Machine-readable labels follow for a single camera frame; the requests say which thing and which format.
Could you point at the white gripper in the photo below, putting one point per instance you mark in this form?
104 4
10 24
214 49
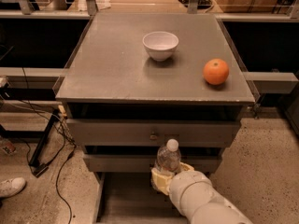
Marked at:
181 184

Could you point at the clear plastic water bottle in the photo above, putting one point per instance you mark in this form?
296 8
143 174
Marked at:
168 156

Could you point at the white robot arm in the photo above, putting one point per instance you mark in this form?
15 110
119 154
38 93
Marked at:
217 211

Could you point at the open bottom drawer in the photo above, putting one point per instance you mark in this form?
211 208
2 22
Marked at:
129 198

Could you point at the middle grey drawer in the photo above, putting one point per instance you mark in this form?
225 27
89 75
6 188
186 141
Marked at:
143 163

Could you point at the grey drawer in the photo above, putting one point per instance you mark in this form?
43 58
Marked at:
143 163
143 133

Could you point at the top grey drawer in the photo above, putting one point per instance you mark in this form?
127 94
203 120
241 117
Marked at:
143 133

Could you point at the grey drawer cabinet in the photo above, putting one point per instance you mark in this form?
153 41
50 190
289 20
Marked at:
112 77

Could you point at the orange fruit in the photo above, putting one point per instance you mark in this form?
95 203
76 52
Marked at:
216 71

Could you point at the white ceramic bowl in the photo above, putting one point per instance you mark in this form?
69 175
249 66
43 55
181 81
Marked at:
160 45

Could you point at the black metal stand leg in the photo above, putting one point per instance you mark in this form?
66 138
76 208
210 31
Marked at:
41 168

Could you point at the white sneaker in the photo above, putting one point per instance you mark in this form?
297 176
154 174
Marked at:
11 187

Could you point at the white cloth on shelf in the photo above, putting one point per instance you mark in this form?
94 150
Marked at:
82 5

